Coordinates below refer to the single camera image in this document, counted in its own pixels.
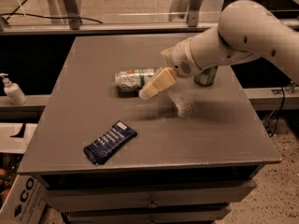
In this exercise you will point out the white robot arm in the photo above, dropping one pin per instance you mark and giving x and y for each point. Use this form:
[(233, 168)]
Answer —
[(246, 31)]

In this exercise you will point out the green soda can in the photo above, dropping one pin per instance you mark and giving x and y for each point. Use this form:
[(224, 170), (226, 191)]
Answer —
[(206, 78)]

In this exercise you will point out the white 7up can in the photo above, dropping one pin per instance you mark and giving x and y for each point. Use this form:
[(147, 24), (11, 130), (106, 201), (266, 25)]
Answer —
[(133, 80)]

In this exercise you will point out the metal railing bracket right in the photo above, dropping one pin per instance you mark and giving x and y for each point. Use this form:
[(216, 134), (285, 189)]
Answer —
[(193, 12)]

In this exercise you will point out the white pump bottle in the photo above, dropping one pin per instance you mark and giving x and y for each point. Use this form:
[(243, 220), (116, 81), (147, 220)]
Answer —
[(13, 91)]

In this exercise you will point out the metal railing bracket left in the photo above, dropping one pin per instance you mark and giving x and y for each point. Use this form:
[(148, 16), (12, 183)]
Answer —
[(72, 8)]

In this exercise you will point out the dark blue snack bar wrapper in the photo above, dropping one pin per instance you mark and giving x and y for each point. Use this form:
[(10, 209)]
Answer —
[(106, 145)]

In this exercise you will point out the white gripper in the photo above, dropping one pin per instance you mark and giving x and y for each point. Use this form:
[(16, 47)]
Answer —
[(181, 60)]

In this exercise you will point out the upper cabinet drawer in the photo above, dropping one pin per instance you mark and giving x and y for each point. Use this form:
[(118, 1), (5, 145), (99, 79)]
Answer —
[(149, 197)]

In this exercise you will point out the metal railing bracket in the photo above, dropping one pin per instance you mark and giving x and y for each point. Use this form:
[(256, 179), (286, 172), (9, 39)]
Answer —
[(193, 12), (72, 8)]

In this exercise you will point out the cabinet drawer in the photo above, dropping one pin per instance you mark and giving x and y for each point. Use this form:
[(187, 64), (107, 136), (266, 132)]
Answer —
[(149, 197), (184, 214)]

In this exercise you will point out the lower cabinet drawer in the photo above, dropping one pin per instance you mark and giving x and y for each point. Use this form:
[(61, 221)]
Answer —
[(184, 214)]

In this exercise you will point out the white cardboard box with letters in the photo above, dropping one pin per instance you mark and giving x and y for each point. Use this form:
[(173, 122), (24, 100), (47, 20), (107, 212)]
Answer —
[(23, 204)]

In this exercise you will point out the grey drawer cabinet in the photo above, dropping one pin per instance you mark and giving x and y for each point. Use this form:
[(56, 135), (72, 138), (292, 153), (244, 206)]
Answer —
[(213, 136)]

